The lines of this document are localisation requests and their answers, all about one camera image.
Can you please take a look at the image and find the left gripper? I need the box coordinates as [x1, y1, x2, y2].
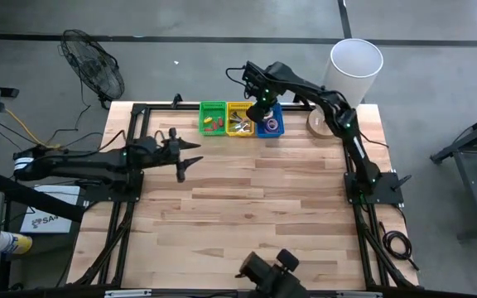
[155, 127, 205, 184]

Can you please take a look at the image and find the yellow plastic basket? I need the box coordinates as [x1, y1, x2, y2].
[226, 100, 255, 137]

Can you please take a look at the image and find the blue plastic basket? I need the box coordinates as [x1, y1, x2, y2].
[254, 101, 285, 139]

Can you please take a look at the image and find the green plastic basket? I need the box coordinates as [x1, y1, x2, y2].
[199, 101, 228, 137]

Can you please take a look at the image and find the white shade table lamp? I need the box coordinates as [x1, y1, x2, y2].
[307, 37, 384, 140]

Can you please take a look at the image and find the black floor fan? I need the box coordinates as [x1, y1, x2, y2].
[58, 28, 126, 109]

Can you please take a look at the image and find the black device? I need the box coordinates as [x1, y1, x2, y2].
[234, 248, 311, 298]

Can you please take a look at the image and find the white printed box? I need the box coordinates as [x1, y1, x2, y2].
[19, 185, 81, 235]

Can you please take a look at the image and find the black diagonal beam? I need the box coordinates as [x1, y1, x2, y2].
[0, 171, 86, 223]

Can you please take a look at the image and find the yellow and white spray can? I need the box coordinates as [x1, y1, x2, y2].
[0, 230, 34, 256]

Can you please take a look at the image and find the dark grey metal cart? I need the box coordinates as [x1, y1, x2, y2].
[430, 105, 477, 241]

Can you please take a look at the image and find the black aluminium table frame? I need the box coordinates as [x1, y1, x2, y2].
[72, 93, 420, 298]

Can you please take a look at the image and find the silver metal bracket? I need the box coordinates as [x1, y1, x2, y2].
[104, 289, 152, 298]
[336, 291, 383, 298]

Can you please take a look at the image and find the yellow cable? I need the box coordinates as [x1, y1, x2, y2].
[0, 84, 64, 150]

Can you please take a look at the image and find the dark red coiled cable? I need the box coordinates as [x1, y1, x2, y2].
[381, 221, 421, 272]

